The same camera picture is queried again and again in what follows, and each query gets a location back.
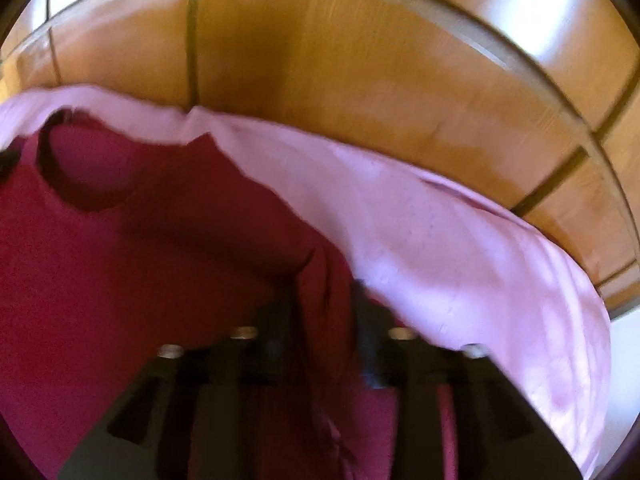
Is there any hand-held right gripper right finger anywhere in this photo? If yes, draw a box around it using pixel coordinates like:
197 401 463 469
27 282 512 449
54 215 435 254
351 279 586 480

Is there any maroon shirt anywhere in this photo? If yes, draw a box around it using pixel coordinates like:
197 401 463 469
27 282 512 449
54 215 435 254
0 110 458 480

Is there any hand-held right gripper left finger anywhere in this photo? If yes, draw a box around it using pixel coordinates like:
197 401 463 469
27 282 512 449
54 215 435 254
57 287 302 480

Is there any pink bed sheet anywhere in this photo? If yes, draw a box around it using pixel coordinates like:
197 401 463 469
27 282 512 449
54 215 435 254
0 85 613 480

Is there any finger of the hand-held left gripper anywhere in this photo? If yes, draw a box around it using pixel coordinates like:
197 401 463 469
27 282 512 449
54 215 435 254
0 151 20 184

